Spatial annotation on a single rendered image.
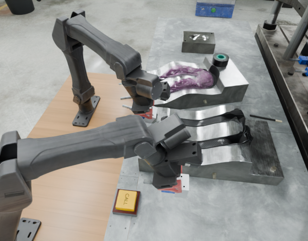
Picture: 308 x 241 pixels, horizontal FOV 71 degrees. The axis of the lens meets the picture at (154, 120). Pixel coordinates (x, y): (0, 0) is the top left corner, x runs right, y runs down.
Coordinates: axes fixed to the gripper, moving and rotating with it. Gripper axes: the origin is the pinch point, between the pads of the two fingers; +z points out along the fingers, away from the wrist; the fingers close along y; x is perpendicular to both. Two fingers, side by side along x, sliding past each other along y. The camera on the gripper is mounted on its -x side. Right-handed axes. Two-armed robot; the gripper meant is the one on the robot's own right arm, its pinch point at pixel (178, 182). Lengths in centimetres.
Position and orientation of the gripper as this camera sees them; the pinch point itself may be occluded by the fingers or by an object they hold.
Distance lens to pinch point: 65.5
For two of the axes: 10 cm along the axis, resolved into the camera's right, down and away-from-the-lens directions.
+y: 1.1, -7.3, 6.7
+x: -8.8, 2.4, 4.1
